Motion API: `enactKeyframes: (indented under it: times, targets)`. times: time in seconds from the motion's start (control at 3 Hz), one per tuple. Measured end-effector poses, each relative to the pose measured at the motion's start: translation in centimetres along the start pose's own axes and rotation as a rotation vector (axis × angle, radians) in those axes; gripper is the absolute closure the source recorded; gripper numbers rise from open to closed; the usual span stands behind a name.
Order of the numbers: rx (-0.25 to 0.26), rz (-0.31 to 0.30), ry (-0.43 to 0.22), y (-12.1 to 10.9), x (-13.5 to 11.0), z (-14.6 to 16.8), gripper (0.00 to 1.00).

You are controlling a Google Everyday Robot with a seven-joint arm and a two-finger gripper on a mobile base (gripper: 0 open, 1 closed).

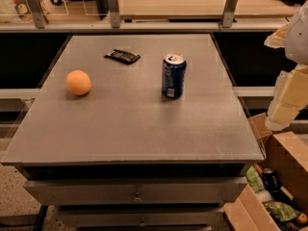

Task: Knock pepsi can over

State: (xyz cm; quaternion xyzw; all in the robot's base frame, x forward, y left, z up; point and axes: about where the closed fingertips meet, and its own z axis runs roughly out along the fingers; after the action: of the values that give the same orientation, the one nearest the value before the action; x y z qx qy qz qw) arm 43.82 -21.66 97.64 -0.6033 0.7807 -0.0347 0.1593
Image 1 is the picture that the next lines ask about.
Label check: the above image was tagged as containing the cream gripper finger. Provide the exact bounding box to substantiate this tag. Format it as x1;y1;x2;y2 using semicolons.
266;64;308;131
264;24;289;48

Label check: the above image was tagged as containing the blue pepsi can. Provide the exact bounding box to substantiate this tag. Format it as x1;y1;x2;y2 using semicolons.
162;53;187;98

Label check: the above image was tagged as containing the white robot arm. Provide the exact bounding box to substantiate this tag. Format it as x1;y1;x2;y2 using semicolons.
264;1;308;131

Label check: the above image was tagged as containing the dark can in box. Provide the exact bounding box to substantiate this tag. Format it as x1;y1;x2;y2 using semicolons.
263;168;279;191

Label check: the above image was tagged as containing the green snack bag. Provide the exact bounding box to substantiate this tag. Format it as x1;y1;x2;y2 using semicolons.
264;201;300;221

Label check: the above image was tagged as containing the brown cardboard box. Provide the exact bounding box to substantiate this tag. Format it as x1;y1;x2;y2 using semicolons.
224;114;308;231

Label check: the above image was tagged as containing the light wooden desk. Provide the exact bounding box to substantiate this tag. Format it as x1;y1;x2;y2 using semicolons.
119;0;299;19

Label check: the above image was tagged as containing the black snack wrapper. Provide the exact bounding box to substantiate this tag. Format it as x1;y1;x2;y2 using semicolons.
105;49;141;64

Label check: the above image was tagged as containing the upper grey drawer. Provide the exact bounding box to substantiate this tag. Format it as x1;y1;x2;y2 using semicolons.
24;177;246;206

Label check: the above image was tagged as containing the grey drawer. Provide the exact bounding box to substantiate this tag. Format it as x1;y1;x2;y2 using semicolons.
59;207;223;227
24;177;246;206

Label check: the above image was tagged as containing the grey drawer cabinet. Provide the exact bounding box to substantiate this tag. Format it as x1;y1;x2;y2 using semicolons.
2;34;263;231

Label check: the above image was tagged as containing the orange fruit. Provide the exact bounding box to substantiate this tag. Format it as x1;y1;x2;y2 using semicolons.
65;70;91;95

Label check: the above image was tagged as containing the lower grey drawer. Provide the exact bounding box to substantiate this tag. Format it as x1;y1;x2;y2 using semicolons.
59;207;223;227

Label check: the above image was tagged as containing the white orange bag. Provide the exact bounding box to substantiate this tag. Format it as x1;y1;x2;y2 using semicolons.
0;0;50;23

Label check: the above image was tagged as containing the right metal bracket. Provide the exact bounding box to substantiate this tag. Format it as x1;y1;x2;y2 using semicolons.
220;0;238;28

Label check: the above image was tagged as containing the metal bracket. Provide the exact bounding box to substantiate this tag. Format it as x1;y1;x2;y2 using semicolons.
27;0;47;29
220;0;238;28
107;0;121;28

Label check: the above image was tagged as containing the middle metal bracket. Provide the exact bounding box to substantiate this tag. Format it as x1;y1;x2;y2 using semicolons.
107;0;121;28

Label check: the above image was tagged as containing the left metal bracket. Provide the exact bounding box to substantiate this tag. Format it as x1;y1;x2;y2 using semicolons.
27;0;47;29

